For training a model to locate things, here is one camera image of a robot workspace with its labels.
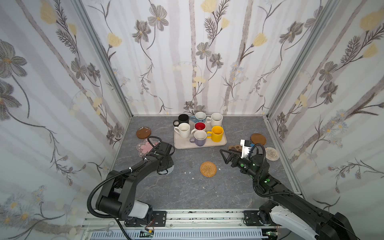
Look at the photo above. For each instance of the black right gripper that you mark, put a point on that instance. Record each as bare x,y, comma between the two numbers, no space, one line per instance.
234,160

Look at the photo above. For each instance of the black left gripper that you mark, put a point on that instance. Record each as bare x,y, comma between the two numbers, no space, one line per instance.
163,148

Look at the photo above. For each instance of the grey blue round coaster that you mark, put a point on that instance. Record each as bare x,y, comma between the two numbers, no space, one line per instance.
168,170

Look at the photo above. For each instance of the pink flower coaster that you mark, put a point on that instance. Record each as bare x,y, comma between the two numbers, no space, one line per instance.
145,147

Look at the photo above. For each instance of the woven rattan round coaster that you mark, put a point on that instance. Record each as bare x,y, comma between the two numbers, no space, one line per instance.
208,169

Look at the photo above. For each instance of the brown round wooden coaster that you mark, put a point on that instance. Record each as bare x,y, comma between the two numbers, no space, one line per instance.
257,138

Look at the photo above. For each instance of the white colourful stitched coaster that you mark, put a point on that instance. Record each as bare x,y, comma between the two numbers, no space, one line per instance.
272,154

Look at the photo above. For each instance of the brown paw shaped coaster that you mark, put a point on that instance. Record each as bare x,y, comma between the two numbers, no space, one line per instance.
236,148

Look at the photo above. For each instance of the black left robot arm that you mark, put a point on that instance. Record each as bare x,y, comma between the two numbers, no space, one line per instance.
115,197

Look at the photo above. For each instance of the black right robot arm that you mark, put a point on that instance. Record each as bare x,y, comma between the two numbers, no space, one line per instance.
284,207

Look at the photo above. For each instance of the dark brown round coaster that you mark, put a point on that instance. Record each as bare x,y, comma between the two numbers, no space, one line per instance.
143,132

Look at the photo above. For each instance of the beige plastic tray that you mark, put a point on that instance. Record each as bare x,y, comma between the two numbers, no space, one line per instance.
181,143

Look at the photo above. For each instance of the yellow mug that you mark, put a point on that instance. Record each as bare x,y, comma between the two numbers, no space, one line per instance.
215,134

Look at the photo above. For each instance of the plain white mug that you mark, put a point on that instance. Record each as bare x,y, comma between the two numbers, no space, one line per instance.
183,130

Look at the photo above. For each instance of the purple mug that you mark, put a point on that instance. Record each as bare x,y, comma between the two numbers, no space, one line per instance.
199,138

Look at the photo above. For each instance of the black mug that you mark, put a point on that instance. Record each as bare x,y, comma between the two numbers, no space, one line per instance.
183,118

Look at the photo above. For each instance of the white speckled mug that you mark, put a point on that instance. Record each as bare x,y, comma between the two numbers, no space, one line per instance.
215,119

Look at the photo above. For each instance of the white mug red inside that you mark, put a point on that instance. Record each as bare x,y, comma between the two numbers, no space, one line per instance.
199,126

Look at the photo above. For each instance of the blue patterned mug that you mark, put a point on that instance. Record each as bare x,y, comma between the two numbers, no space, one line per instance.
199,117

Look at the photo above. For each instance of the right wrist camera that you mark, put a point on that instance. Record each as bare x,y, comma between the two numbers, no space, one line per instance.
246,147

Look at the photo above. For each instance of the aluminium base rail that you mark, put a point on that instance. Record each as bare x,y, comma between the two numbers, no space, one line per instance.
221,224

